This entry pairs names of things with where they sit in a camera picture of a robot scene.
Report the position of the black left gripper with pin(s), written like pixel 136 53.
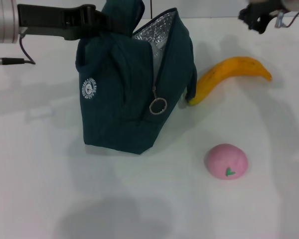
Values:
pixel 47 21

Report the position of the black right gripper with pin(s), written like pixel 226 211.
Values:
pixel 266 6

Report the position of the yellow banana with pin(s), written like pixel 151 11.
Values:
pixel 221 72

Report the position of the dark teal insulated lunch bag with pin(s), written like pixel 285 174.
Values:
pixel 119 99

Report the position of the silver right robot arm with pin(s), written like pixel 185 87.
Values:
pixel 295 4

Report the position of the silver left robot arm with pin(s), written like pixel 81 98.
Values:
pixel 2 22

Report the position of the pink peach toy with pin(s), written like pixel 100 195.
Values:
pixel 224 159

